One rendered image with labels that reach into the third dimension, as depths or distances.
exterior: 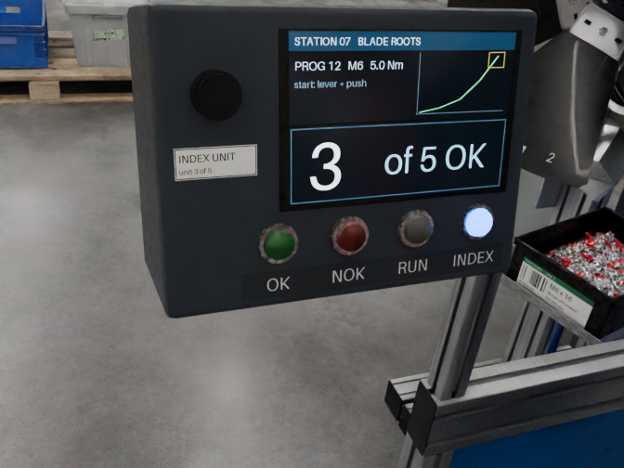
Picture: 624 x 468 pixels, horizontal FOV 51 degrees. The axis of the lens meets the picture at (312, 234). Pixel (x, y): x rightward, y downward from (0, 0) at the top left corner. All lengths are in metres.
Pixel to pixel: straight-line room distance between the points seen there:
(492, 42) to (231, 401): 1.51
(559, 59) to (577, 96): 0.06
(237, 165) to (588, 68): 0.83
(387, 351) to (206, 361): 0.55
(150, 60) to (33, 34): 3.29
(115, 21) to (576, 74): 2.85
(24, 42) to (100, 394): 2.22
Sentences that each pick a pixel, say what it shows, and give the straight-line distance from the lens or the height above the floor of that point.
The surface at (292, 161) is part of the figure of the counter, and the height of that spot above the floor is 1.17.
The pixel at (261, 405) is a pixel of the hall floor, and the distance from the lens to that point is 1.85.
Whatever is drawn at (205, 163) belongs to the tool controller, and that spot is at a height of 1.17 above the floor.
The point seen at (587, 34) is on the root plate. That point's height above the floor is 1.11.
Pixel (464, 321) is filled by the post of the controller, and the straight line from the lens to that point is 0.64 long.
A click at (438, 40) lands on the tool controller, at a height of 1.24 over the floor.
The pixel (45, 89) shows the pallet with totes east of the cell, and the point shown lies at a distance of 3.65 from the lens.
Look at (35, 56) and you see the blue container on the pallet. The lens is 3.71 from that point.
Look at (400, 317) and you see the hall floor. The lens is 2.21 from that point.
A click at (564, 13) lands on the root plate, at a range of 1.28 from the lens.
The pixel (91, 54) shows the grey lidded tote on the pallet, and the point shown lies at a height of 0.22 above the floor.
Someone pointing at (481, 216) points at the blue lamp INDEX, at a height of 1.12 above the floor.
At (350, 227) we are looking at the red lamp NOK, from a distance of 0.43.
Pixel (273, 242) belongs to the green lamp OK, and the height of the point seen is 1.12.
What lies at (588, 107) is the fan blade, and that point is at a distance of 1.13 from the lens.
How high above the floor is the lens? 1.35
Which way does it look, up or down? 32 degrees down
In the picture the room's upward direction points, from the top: 7 degrees clockwise
